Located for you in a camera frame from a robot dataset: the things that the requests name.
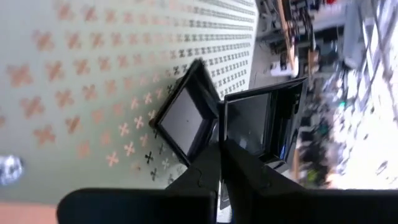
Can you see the black square mini plate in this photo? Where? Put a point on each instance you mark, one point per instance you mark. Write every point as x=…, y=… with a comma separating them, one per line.
x=183, y=124
x=248, y=121

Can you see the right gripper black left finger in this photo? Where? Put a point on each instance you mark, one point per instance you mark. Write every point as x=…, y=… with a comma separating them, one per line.
x=140, y=207

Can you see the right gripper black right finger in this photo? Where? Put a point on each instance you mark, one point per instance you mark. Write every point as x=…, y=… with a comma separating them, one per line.
x=311, y=208

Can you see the pale green perforated shelf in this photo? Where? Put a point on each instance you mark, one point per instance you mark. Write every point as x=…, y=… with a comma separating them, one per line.
x=46, y=168

